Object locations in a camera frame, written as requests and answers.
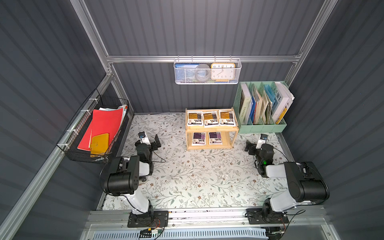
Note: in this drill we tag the light wooden two-tier shelf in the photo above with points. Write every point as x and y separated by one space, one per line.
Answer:
228 134

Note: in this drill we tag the yellow white alarm clock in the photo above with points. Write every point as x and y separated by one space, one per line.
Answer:
223 72

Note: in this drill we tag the green file organizer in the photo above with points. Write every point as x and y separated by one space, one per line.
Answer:
260 120

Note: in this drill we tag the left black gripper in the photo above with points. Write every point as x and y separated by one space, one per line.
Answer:
154 144

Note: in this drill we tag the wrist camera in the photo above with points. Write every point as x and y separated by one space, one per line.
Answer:
263 139
144 138

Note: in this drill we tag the black wire side basket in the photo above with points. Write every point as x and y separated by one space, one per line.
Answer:
69 145

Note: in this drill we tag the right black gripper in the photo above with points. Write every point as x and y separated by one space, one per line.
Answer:
251 148

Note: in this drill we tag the white book with letters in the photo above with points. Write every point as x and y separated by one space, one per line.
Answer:
283 100

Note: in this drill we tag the red folder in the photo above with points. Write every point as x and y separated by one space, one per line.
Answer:
104 120

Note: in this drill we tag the blue box in basket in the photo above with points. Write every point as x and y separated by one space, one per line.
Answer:
185 72

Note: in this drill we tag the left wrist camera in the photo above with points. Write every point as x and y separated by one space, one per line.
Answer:
144 138

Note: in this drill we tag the white perforated cable tray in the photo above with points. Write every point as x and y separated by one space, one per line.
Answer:
247 233

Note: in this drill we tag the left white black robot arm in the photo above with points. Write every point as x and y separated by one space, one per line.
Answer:
125 182

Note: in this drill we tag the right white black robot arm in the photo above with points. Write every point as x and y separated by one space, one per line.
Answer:
306 186

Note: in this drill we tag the white wire wall basket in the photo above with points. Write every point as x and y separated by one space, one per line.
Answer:
209 61

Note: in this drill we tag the purple coffee bag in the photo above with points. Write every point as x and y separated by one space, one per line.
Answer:
198 139
215 138

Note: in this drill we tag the grey tape roll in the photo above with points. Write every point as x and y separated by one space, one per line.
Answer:
203 73

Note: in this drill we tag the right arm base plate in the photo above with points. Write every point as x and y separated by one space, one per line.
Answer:
258 216

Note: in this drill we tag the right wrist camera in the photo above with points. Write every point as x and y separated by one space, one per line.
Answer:
263 139

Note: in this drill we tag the white green book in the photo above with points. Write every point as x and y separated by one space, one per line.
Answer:
245 104

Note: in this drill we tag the yellow notebook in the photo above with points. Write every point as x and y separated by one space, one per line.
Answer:
99 145

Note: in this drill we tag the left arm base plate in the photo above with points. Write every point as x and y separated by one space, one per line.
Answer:
149 220

